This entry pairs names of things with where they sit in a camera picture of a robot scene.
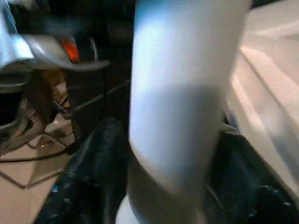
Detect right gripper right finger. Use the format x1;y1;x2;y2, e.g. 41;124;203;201
205;129;299;224

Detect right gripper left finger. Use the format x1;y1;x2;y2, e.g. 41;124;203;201
37;118;132;224

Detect white plastic table top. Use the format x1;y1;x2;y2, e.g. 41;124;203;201
221;7;299;197

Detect thin black wire frame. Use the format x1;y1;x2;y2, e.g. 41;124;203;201
0;129;71;190

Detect brown printed cardboard box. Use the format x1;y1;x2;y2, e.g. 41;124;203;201
43;70;72;115

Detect white plastic table leg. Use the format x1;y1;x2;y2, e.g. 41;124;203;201
115;0;255;224

